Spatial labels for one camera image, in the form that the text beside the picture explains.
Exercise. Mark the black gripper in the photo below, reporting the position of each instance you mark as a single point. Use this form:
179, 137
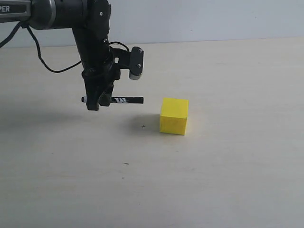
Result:
97, 60

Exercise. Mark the black and white marker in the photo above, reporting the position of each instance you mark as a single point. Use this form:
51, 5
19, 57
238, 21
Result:
123, 100

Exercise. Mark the yellow cube block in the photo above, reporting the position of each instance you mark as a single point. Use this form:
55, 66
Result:
174, 116

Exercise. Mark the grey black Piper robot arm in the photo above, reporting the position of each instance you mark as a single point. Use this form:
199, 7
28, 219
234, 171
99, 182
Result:
89, 21

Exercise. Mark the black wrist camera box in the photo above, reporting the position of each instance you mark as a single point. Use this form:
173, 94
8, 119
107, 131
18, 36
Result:
130, 60

